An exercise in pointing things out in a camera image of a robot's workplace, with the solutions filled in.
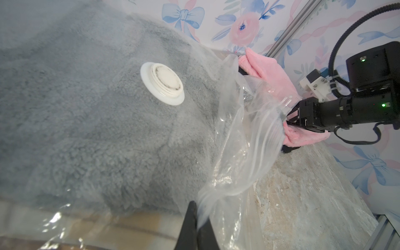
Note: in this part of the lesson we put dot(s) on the clear plastic vacuum bag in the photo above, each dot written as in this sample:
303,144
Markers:
249,132

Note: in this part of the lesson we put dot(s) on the black white patterned blanket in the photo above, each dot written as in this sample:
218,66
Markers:
287,149

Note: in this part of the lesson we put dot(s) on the orange cream striped blanket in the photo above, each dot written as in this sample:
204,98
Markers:
25,228

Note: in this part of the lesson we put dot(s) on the white round bag valve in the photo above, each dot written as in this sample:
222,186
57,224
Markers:
163,83

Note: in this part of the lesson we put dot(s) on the grey fluffy blanket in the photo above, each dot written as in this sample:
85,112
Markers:
78,125

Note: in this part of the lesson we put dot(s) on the right aluminium corner post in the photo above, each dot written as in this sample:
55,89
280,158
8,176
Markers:
305,13

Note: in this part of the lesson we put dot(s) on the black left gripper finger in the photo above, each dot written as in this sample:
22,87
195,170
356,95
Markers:
191,238

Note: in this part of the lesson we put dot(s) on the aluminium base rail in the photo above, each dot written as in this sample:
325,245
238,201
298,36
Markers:
387,233

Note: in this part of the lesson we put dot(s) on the pink fluffy blanket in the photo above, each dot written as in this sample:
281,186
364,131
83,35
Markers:
272,73

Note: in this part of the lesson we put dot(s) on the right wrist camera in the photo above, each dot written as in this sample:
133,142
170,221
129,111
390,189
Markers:
317,85

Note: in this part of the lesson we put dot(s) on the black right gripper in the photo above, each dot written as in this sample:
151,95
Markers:
312,115

